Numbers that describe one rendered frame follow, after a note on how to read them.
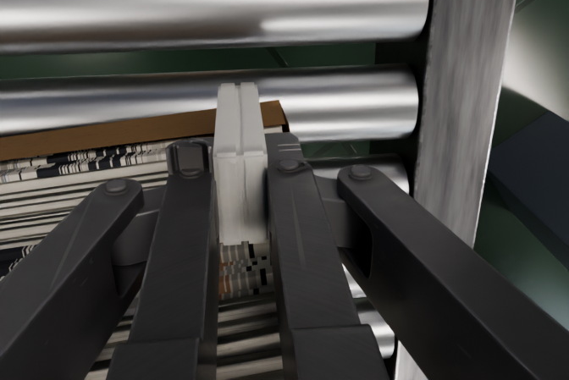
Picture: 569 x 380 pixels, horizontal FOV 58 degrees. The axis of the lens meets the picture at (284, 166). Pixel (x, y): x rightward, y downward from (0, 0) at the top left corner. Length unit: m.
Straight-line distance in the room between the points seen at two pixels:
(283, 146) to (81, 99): 0.19
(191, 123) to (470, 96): 0.17
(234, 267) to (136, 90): 0.17
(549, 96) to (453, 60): 1.04
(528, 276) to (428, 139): 1.29
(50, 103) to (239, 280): 0.20
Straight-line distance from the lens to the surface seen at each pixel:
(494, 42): 0.34
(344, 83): 0.32
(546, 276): 1.64
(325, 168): 0.35
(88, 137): 0.29
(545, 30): 1.31
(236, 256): 0.18
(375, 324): 0.43
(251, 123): 0.16
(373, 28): 0.31
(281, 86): 0.32
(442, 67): 0.33
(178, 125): 0.28
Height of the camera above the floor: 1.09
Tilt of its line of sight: 64 degrees down
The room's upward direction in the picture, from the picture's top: 168 degrees clockwise
